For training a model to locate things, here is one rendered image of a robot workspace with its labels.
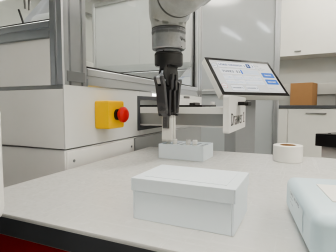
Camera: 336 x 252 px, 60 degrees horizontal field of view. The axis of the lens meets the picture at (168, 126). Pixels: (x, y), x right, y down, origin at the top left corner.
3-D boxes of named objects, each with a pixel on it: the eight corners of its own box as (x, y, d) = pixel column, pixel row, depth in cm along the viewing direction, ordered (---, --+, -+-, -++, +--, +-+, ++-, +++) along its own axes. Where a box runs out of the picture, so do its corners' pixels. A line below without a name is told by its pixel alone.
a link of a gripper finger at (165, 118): (169, 109, 77) (164, 109, 74) (169, 128, 77) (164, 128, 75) (164, 109, 78) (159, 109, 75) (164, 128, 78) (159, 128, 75)
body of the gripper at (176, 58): (175, 47, 72) (175, 85, 73) (187, 53, 80) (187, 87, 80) (148, 50, 75) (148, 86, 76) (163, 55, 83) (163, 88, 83)
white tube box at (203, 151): (213, 156, 79) (213, 142, 79) (203, 161, 72) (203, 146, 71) (171, 153, 85) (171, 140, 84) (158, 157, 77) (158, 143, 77)
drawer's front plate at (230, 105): (245, 126, 109) (245, 97, 109) (228, 133, 83) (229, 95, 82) (240, 126, 110) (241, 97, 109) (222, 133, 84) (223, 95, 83)
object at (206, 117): (239, 123, 108) (239, 106, 108) (223, 127, 85) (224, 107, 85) (144, 120, 125) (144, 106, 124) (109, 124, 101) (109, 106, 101)
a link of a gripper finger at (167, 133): (173, 115, 77) (171, 115, 77) (172, 141, 78) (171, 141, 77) (163, 115, 79) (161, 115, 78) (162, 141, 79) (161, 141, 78)
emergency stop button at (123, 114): (130, 122, 77) (130, 106, 76) (122, 122, 73) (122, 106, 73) (120, 121, 78) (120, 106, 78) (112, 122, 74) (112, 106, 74)
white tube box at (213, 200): (248, 210, 38) (249, 171, 38) (234, 237, 31) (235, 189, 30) (161, 198, 44) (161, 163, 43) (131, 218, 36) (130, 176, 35)
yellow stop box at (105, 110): (126, 127, 79) (126, 100, 79) (111, 129, 72) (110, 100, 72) (110, 126, 81) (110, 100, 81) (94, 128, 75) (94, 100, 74)
